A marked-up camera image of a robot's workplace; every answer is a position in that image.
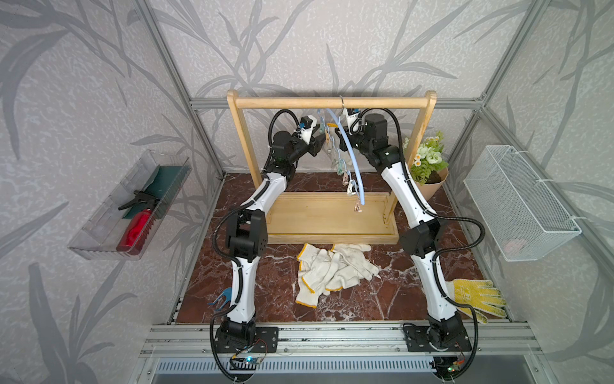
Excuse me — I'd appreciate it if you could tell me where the blue wavy clip hanger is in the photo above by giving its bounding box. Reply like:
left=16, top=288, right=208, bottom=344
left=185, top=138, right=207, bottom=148
left=317, top=95, right=366, bottom=213

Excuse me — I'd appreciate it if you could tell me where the white glove hung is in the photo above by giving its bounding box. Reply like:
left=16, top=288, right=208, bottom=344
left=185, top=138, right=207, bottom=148
left=326, top=243, right=380, bottom=291
left=297, top=244, right=339, bottom=294

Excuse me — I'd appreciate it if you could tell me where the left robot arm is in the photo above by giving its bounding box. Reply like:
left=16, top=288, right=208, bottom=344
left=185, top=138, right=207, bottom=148
left=212, top=109, right=325, bottom=346

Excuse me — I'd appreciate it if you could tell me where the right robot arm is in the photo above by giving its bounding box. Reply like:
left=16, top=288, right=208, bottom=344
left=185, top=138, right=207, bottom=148
left=336, top=108, right=485, bottom=348

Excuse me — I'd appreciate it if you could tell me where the potted white flower plant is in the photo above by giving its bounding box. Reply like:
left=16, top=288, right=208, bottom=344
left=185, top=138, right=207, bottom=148
left=405, top=131, right=449, bottom=201

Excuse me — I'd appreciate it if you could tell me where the wooden clothes rack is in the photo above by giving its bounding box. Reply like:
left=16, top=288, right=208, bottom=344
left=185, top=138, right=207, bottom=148
left=227, top=90, right=437, bottom=244

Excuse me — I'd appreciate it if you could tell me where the white glove with yellow cuff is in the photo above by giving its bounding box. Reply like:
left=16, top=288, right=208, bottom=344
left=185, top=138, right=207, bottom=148
left=295, top=262, right=360, bottom=308

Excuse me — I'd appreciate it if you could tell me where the green cloth in tray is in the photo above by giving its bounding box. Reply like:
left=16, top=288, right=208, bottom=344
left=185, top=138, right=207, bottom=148
left=121, top=166, right=183, bottom=219

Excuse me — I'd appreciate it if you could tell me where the blue hand rake tool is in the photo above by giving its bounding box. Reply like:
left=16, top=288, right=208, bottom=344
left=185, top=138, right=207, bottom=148
left=209, top=287, right=232, bottom=312

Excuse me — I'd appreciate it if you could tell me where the red spray bottle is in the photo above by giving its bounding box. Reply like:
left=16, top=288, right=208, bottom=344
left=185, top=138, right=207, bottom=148
left=116, top=190, right=159, bottom=256

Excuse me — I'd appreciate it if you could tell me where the yellow rubber-coated glove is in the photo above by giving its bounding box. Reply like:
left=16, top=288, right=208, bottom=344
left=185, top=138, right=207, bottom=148
left=445, top=278, right=506, bottom=324

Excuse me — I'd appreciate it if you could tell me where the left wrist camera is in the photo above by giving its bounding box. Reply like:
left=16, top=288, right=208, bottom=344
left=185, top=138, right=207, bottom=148
left=297, top=115, right=319, bottom=145

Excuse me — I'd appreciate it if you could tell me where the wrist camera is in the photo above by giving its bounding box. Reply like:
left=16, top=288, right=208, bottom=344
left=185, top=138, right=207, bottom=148
left=297, top=115, right=319, bottom=145
left=343, top=108, right=361, bottom=134

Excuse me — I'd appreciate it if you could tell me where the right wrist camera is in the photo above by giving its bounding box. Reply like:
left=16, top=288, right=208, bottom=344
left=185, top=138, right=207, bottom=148
left=343, top=108, right=361, bottom=134

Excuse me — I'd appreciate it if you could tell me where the white wire mesh basket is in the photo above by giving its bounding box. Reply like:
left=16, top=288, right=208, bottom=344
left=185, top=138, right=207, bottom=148
left=464, top=145, right=582, bottom=262

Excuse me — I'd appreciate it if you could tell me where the clear plastic wall tray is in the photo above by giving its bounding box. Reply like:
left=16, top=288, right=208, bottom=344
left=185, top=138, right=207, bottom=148
left=68, top=150, right=192, bottom=260

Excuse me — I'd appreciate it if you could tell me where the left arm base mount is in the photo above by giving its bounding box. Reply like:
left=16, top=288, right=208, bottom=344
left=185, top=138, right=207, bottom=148
left=214, top=326, right=279, bottom=354

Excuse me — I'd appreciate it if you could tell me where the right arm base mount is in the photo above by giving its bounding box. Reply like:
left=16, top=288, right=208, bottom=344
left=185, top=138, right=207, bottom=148
left=402, top=323, right=472, bottom=353

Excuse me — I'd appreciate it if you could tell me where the aluminium front rail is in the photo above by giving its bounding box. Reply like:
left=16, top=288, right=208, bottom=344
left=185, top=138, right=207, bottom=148
left=129, top=321, right=557, bottom=383

